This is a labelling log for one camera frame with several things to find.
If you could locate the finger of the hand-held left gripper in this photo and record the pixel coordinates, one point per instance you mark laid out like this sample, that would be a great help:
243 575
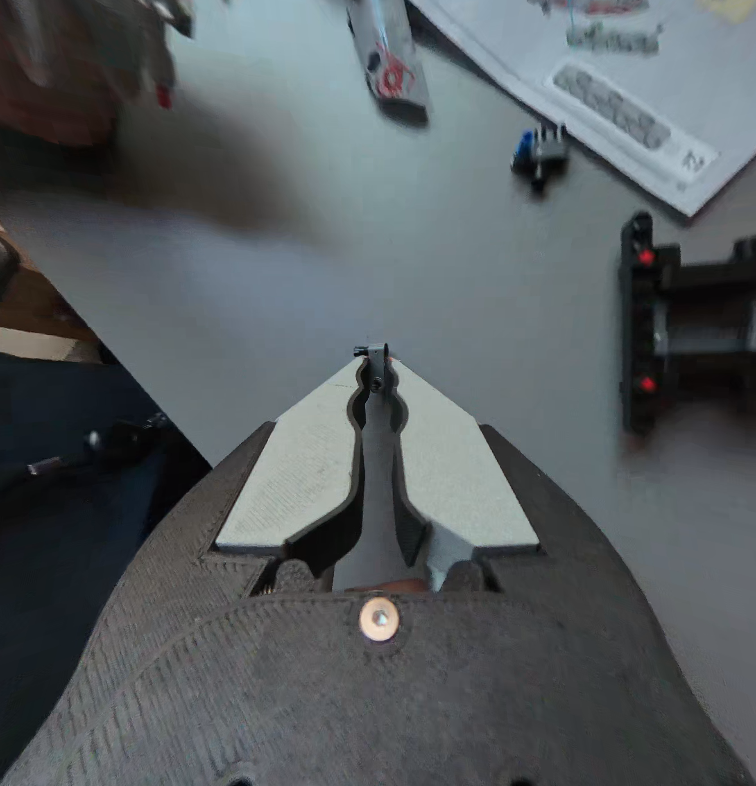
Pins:
126 55

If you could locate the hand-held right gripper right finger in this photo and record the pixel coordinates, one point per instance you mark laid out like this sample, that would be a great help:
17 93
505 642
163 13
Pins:
464 479

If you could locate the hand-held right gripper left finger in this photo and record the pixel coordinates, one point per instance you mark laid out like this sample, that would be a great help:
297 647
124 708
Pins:
292 479

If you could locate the grey lego piece red pin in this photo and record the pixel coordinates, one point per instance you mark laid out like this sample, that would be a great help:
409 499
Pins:
163 96

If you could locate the small black lego beam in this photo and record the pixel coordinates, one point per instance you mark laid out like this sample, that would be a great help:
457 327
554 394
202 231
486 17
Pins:
377 368

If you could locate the grey lego panel red sticker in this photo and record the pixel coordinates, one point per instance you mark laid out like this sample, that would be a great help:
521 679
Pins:
390 67

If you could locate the small blue black lego piece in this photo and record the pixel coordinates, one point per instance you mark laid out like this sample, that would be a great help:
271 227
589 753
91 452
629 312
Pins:
547 150

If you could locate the lego instruction booklet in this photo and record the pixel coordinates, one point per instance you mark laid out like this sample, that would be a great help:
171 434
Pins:
513 61

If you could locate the black lego frame assembly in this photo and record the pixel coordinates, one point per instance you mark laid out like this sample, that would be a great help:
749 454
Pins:
691 288

